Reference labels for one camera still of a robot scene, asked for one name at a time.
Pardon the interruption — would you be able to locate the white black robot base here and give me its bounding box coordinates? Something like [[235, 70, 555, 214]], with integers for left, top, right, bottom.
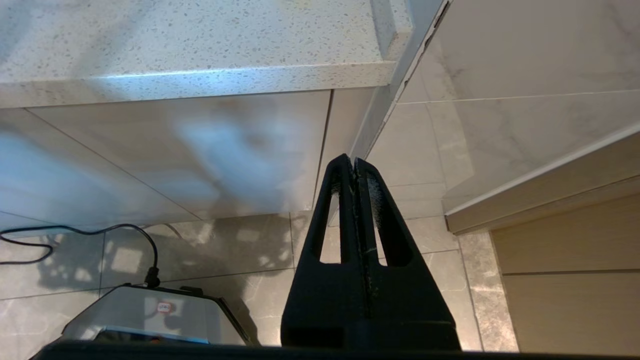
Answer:
[[60, 284, 252, 347]]

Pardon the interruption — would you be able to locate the white cabinet door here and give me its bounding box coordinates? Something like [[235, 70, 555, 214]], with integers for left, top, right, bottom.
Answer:
[[27, 90, 333, 221], [0, 107, 202, 237]]

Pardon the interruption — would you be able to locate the brown wooden cabinet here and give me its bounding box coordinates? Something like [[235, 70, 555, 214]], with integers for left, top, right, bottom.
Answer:
[[490, 192, 640, 356]]

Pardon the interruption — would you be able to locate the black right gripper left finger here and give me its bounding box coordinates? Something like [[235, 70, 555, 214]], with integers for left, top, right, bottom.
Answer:
[[281, 153, 372, 350]]

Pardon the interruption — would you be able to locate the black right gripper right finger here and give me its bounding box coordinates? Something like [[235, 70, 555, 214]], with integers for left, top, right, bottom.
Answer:
[[354, 158, 461, 350]]

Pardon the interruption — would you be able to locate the narrow white cabinet panel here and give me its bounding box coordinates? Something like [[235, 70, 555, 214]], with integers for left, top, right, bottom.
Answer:
[[312, 87, 377, 226]]

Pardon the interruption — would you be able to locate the thin black floor cable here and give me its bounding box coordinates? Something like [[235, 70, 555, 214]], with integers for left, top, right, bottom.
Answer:
[[0, 223, 161, 289]]

